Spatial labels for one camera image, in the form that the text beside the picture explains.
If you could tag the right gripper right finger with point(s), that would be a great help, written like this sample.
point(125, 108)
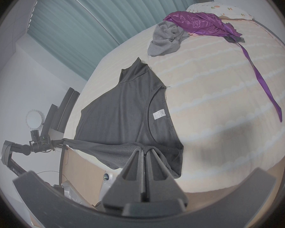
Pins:
point(161, 186)

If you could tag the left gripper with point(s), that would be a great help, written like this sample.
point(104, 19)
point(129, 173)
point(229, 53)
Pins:
point(41, 146)

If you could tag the blue-green curtain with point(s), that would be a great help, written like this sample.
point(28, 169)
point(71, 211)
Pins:
point(61, 32)
point(133, 6)

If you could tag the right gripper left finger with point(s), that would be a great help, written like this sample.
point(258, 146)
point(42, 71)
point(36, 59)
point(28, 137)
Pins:
point(130, 184)

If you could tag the white printed pillow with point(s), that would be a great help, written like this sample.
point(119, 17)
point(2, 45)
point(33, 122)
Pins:
point(223, 9)

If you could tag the black T-shirt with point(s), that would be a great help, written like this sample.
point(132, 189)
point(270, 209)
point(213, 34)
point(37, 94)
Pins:
point(123, 115)

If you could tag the grey garment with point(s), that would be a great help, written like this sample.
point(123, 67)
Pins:
point(163, 39)

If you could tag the bed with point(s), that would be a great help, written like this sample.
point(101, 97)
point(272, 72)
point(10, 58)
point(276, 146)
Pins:
point(216, 91)

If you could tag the purple satin garment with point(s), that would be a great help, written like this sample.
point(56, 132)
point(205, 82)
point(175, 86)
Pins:
point(199, 24)

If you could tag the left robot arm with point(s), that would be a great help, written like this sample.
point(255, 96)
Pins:
point(16, 149)

